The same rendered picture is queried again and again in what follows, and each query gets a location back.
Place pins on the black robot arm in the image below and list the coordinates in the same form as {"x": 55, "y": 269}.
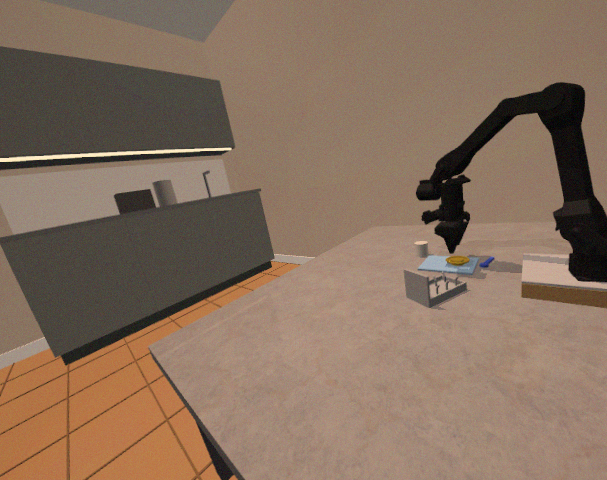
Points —
{"x": 582, "y": 220}

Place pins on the white dish rack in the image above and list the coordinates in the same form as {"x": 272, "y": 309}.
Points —
{"x": 431, "y": 292}

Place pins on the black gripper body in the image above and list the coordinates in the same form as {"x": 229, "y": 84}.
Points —
{"x": 454, "y": 214}

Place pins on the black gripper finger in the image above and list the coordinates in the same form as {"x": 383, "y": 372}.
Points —
{"x": 463, "y": 228}
{"x": 451, "y": 242}

